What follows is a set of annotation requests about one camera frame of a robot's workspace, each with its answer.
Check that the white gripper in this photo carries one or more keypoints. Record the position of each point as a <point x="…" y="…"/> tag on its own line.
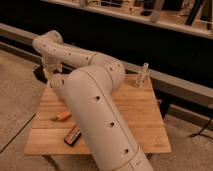
<point x="53" y="73"/>

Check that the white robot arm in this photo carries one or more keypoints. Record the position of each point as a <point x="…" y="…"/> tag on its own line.
<point x="87" y="92"/>

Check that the wooden board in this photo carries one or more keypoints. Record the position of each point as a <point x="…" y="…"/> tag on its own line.
<point x="137" y="105"/>

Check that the black red rectangular block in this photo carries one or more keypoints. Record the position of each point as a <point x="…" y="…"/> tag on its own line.
<point x="72" y="137"/>

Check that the small clear glass bottle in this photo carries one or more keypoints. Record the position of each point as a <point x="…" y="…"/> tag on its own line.
<point x="143" y="75"/>

